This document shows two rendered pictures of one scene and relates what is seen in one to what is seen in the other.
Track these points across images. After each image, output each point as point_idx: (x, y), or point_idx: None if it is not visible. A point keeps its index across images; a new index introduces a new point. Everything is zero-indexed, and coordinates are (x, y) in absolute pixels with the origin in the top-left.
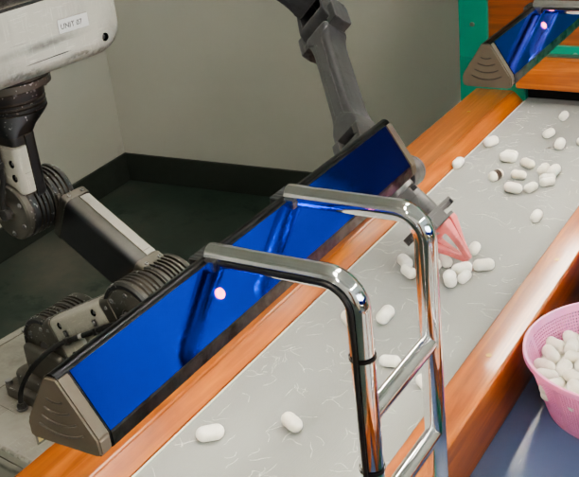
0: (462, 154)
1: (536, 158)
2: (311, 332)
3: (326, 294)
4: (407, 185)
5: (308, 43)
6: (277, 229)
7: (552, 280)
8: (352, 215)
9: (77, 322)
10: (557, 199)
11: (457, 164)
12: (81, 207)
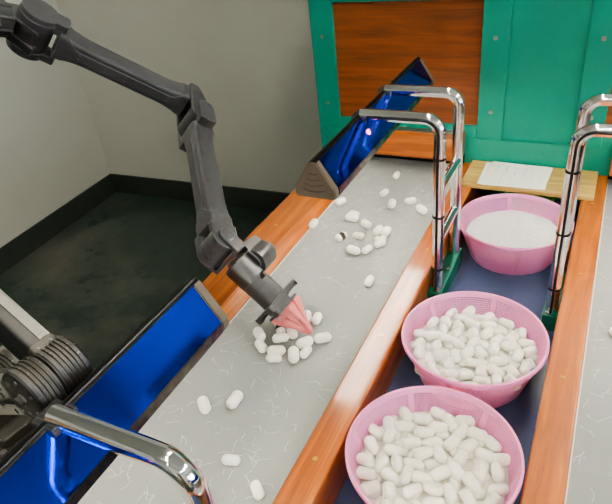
0: (317, 214)
1: (374, 217)
2: (171, 419)
3: (191, 371)
4: (256, 274)
5: (182, 138)
6: (28, 475)
7: (376, 361)
8: (142, 410)
9: None
10: (387, 260)
11: (312, 225)
12: None
